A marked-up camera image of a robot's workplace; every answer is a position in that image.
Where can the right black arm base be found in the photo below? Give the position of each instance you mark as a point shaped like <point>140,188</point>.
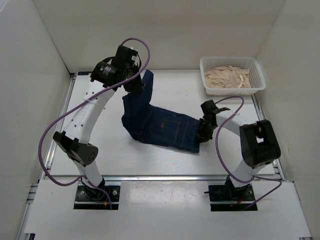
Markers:
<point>227,198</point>

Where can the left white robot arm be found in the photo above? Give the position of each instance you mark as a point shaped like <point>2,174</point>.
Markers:
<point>74,139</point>

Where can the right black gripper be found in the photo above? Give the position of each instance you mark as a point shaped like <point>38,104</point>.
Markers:
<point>204,137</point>

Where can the aluminium front rail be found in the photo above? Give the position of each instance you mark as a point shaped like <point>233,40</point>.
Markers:
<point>118,178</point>

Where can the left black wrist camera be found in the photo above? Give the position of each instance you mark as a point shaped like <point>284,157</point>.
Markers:
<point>125,57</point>

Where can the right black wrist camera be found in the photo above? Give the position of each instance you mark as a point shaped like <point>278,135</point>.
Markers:
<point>209,108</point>

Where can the dark blue denim trousers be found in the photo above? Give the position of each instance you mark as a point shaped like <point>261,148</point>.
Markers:
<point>153,125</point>

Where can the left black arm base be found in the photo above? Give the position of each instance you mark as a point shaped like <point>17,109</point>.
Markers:
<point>88,198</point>

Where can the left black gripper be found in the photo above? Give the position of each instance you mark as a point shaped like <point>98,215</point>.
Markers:
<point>136,87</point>

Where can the white plastic mesh basket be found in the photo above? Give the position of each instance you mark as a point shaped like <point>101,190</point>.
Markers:
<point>256,77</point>

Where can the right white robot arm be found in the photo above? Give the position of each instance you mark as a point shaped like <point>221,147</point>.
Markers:
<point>258,143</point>

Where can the small dark label sticker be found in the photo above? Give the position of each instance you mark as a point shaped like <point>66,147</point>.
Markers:
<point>84,73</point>

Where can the beige cloth in basket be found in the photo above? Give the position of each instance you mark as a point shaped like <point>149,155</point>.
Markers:
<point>227,77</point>

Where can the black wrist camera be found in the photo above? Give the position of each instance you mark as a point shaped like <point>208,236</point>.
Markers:
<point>125,57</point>
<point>209,108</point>

